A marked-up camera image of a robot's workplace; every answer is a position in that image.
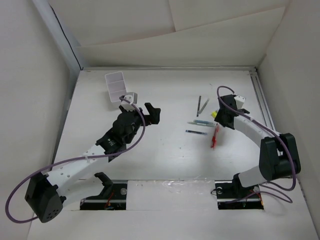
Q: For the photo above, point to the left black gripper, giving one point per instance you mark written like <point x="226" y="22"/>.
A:
<point x="153" y="118"/>

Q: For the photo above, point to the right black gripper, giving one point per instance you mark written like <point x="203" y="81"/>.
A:
<point x="218" y="118"/>

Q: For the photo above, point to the yellow highlighter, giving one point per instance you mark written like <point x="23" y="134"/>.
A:
<point x="214" y="114"/>

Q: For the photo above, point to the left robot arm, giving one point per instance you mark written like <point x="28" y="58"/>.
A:
<point x="48" y="192"/>

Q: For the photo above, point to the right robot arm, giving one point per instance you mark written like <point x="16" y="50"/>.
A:
<point x="278" y="162"/>

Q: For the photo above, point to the light blue marker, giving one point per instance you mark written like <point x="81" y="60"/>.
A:
<point x="203" y="122"/>

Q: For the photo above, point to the red pen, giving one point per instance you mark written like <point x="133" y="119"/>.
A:
<point x="214" y="137"/>

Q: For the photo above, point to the black pen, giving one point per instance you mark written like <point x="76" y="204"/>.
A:
<point x="198" y="105"/>

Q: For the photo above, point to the green pen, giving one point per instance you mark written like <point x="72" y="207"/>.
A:
<point x="202" y="124"/>

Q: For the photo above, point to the dark blue pen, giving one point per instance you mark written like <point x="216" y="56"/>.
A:
<point x="196" y="132"/>

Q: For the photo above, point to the white three-compartment organizer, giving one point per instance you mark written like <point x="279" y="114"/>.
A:
<point x="116" y="87"/>

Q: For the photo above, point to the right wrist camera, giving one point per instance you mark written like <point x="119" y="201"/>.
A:
<point x="240" y="100"/>

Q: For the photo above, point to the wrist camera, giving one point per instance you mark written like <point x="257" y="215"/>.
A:
<point x="240" y="100"/>
<point x="130" y="99"/>

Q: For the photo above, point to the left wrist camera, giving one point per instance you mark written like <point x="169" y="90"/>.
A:
<point x="130" y="99"/>

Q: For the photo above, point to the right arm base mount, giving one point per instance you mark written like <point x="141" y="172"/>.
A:
<point x="230" y="197"/>

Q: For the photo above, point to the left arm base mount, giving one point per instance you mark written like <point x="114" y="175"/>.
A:
<point x="112" y="197"/>

